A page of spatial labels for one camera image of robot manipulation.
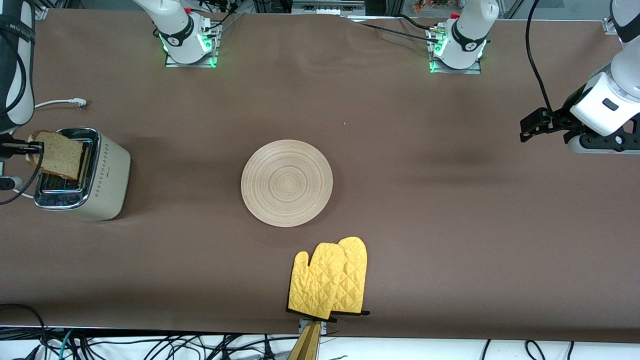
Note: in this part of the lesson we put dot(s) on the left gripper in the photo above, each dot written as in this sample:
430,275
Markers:
562,119

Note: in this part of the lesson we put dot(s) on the aluminium frame equipment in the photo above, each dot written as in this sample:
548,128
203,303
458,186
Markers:
327,7

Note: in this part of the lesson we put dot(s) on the small metal bracket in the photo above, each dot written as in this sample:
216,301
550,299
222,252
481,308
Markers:
302,326

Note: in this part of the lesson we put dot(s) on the round light wooden plate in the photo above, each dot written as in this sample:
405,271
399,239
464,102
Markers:
287,185

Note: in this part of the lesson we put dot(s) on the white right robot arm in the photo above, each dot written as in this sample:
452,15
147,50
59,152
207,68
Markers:
175,30

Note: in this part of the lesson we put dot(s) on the orange background object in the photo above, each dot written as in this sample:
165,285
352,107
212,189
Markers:
430,5

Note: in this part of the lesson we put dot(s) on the brown-crusted bread slice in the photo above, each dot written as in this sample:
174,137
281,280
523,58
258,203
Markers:
60,155

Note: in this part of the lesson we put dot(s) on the tan wooden beam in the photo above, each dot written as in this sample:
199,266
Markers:
307,347

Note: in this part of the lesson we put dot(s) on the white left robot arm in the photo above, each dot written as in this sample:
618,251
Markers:
467,40

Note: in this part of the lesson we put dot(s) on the aluminium profile corner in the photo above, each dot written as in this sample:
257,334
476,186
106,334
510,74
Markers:
608,25
39,9

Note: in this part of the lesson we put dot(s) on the brown table cover sheet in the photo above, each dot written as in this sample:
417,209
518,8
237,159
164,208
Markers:
320,100

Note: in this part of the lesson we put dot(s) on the cream and chrome toaster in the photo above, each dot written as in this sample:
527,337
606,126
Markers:
107,175

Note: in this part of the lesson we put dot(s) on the yellow quilted oven mitt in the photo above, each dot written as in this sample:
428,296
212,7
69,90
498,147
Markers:
315,285
356,270

